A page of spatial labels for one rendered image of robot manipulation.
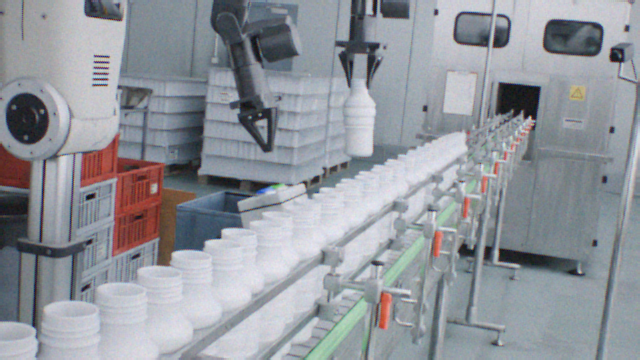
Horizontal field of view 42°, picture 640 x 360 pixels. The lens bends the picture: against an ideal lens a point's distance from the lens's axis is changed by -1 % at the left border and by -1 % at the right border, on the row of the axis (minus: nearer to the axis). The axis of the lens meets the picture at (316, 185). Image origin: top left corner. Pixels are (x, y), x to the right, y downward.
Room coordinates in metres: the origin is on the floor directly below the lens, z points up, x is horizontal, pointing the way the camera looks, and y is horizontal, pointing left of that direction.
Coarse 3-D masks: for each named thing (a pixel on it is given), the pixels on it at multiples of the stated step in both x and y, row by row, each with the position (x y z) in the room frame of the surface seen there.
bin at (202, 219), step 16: (224, 192) 2.35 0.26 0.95; (176, 208) 2.06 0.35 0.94; (192, 208) 2.05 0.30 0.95; (208, 208) 2.25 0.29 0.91; (224, 208) 2.35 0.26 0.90; (176, 224) 2.06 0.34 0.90; (192, 224) 2.05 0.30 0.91; (208, 224) 2.04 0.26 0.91; (224, 224) 2.03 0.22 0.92; (240, 224) 2.02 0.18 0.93; (176, 240) 2.06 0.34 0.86; (192, 240) 2.05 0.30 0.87; (208, 240) 2.04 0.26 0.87
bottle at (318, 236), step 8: (296, 200) 1.06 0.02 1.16; (304, 200) 1.07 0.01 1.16; (312, 200) 1.07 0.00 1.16; (320, 208) 1.05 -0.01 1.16; (320, 216) 1.06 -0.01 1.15; (312, 224) 1.04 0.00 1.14; (312, 232) 1.04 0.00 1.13; (320, 232) 1.05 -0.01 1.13; (320, 240) 1.04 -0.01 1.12; (320, 248) 1.04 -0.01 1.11; (320, 272) 1.04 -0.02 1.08; (320, 280) 1.05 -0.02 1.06; (320, 288) 1.05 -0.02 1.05; (320, 296) 1.05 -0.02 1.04; (312, 320) 1.04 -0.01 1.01
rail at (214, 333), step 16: (480, 144) 2.97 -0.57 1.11; (432, 176) 1.85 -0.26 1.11; (464, 176) 2.55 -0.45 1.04; (384, 208) 1.36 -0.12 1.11; (368, 224) 1.24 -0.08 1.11; (352, 240) 1.14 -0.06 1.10; (320, 256) 0.98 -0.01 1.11; (304, 272) 0.92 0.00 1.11; (272, 288) 0.82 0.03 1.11; (256, 304) 0.77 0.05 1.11; (224, 320) 0.70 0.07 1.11; (240, 320) 0.73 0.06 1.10; (304, 320) 0.94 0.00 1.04; (208, 336) 0.66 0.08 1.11; (288, 336) 0.89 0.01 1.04; (176, 352) 0.61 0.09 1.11; (192, 352) 0.63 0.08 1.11; (272, 352) 0.83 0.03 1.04
